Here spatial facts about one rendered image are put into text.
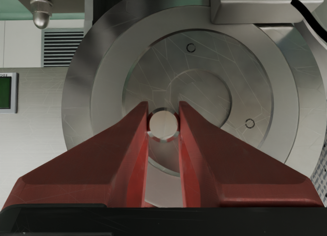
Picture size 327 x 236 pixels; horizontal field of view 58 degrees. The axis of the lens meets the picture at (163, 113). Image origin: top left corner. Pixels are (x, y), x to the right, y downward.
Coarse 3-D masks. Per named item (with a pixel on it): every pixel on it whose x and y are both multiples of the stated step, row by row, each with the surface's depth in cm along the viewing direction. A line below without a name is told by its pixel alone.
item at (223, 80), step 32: (192, 32) 15; (160, 64) 14; (192, 64) 14; (224, 64) 14; (256, 64) 14; (128, 96) 14; (160, 96) 14; (192, 96) 14; (224, 96) 15; (256, 96) 14; (224, 128) 14; (256, 128) 14; (160, 160) 14
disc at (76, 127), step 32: (128, 0) 17; (160, 0) 17; (192, 0) 17; (96, 32) 17; (288, 32) 17; (96, 64) 17; (64, 96) 16; (320, 96) 16; (64, 128) 16; (320, 128) 16; (288, 160) 16
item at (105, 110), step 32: (128, 32) 16; (160, 32) 16; (224, 32) 16; (256, 32) 16; (128, 64) 16; (288, 64) 16; (96, 96) 16; (288, 96) 16; (96, 128) 16; (288, 128) 16; (160, 192) 16
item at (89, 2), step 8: (88, 0) 17; (96, 0) 18; (104, 0) 21; (112, 0) 24; (120, 0) 29; (88, 8) 17; (96, 8) 18; (104, 8) 21; (88, 16) 17; (96, 16) 18
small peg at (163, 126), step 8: (152, 112) 12; (160, 112) 11; (168, 112) 11; (152, 120) 11; (160, 120) 11; (168, 120) 11; (176, 120) 11; (152, 128) 11; (160, 128) 11; (168, 128) 11; (176, 128) 11; (152, 136) 11; (160, 136) 11; (168, 136) 11; (176, 136) 12
